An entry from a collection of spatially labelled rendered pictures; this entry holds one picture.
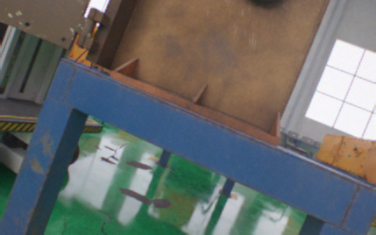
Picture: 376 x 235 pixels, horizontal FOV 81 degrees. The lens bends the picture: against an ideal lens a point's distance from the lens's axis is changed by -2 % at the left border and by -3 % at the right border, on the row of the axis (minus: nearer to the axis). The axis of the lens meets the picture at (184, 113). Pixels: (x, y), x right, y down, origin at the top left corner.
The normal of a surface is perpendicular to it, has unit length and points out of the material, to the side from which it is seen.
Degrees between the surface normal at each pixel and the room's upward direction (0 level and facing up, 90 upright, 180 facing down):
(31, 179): 90
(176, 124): 90
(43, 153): 90
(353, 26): 90
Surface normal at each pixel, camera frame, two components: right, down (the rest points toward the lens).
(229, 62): -0.16, -0.03
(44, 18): 0.22, 0.13
